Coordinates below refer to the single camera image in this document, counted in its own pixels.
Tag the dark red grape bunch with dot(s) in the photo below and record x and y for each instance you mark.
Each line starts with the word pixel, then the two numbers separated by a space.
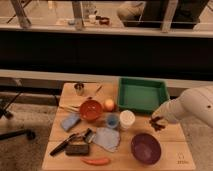
pixel 155 125

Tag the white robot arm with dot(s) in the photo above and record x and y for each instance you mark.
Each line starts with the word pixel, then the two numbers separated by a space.
pixel 197 102

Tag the red bowl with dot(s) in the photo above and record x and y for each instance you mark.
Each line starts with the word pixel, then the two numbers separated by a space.
pixel 90 110

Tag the purple bowl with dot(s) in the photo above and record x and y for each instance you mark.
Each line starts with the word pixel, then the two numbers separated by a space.
pixel 146 148

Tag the orange peach fruit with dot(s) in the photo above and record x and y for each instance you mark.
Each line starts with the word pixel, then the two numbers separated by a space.
pixel 109 105

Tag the small metal cup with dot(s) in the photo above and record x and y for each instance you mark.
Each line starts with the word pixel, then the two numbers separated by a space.
pixel 79 88

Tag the green plastic tray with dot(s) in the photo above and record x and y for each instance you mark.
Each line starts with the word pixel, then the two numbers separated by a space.
pixel 141 95

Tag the blue cup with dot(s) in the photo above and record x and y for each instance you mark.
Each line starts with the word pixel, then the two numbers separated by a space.
pixel 112 121

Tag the white cup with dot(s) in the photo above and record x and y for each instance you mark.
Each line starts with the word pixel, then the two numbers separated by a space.
pixel 127 119

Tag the wooden chopsticks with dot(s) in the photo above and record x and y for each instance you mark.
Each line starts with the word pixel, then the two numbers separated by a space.
pixel 69 108

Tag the black peeler tool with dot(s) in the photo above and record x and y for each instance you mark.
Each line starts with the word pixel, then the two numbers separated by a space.
pixel 87 135

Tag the light blue cloth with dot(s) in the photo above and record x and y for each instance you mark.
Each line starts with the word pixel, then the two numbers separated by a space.
pixel 107 138

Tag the blue sponge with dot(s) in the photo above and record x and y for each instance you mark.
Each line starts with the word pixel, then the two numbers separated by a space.
pixel 70 122

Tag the dark rectangular block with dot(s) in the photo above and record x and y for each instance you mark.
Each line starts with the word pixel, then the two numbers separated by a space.
pixel 77 149

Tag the orange carrot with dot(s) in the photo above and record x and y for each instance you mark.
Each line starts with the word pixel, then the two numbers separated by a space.
pixel 97 162

